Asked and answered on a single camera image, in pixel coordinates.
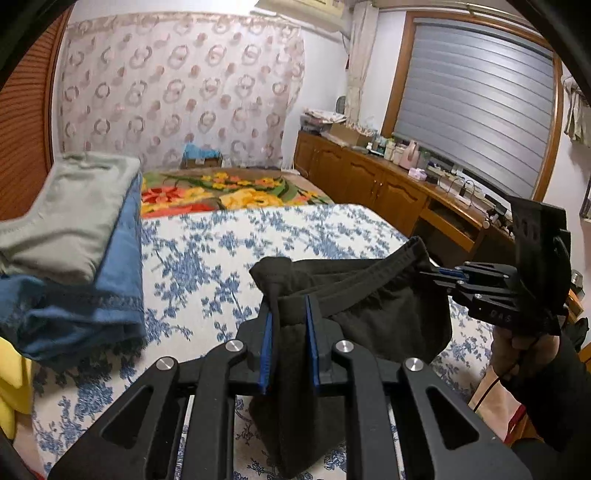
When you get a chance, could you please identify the white air conditioner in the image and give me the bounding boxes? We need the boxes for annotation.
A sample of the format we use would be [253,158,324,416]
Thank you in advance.
[253,0,346,22]

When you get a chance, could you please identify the ring patterned sheer curtain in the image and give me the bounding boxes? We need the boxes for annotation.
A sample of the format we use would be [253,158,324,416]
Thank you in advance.
[58,11,306,171]

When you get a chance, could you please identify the wooden louvered door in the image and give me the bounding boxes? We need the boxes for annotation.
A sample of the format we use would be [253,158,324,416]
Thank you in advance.
[0,18,71,223]

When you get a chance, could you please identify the wooden cabinet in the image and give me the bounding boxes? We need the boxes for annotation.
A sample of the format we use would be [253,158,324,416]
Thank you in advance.
[294,130,519,253]

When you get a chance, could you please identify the grey window blind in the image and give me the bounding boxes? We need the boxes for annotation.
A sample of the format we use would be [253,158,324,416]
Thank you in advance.
[392,18,556,200]

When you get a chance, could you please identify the colourful flower blanket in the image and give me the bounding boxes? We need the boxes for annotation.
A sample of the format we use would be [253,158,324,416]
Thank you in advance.
[140,167,335,220]

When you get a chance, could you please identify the stack of papers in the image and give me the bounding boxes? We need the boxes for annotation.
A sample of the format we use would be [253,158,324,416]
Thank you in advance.
[300,108,348,133]

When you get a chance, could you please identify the row of small bottles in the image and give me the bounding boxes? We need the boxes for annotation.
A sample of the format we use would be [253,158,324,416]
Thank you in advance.
[369,136,400,162]

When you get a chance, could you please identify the pink bottle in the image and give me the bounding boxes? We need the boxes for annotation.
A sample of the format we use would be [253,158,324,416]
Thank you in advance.
[399,139,421,171]

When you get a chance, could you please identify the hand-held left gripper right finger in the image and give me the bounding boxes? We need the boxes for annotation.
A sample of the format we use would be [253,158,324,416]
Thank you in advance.
[305,294,523,480]

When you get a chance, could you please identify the beige lace curtain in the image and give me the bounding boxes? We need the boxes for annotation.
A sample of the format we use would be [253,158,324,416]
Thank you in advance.
[344,0,380,128]

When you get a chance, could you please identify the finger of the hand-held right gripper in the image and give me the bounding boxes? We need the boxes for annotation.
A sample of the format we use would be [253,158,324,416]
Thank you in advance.
[461,261,514,283]
[419,270,509,306]

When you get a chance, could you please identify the blue floral bed sheet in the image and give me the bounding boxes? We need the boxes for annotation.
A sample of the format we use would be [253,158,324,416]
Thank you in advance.
[28,203,518,480]

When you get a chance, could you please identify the cardboard box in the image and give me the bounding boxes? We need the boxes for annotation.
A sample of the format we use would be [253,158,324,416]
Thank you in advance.
[329,122,371,147]

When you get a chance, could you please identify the folded blue jeans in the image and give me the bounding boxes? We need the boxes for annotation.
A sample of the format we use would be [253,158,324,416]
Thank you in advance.
[0,173,147,363]

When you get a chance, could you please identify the folded grey-green pants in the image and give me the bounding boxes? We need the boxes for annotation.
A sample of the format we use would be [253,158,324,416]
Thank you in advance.
[0,152,143,285]

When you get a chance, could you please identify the yellow cloth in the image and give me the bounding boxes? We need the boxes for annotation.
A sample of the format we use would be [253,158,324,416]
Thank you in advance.
[0,336,34,440]

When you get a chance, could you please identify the person's right hand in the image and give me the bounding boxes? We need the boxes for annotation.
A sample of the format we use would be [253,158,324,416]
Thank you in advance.
[489,322,562,382]

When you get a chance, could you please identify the beige hanging garment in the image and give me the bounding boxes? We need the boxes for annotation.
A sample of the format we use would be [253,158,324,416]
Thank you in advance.
[560,73,591,145]

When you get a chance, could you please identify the black pants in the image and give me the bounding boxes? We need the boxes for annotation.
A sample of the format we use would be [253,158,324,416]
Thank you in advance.
[249,237,454,479]

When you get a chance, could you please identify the black cable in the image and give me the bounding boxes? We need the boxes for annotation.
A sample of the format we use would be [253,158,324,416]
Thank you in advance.
[470,355,525,409]

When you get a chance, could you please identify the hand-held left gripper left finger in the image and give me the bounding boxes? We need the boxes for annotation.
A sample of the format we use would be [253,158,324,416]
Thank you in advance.
[48,306,278,480]

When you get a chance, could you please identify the blue plastic bag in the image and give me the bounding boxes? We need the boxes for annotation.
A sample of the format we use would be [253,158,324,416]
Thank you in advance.
[182,142,223,169]

